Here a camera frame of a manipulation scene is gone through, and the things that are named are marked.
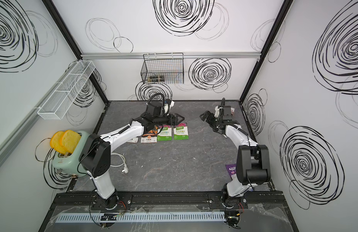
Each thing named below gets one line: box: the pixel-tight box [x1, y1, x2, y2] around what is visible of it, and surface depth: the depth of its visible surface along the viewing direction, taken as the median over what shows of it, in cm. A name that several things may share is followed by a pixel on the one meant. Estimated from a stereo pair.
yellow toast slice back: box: [49, 130, 66, 155], surface depth 75 cm
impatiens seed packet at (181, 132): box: [173, 122, 190, 141], surface depth 103 cm
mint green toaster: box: [52, 130, 91, 176], surface depth 75 cm
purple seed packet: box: [225, 163, 237, 180], surface depth 85 cm
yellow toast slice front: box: [59, 130, 82, 154], surface depth 77 cm
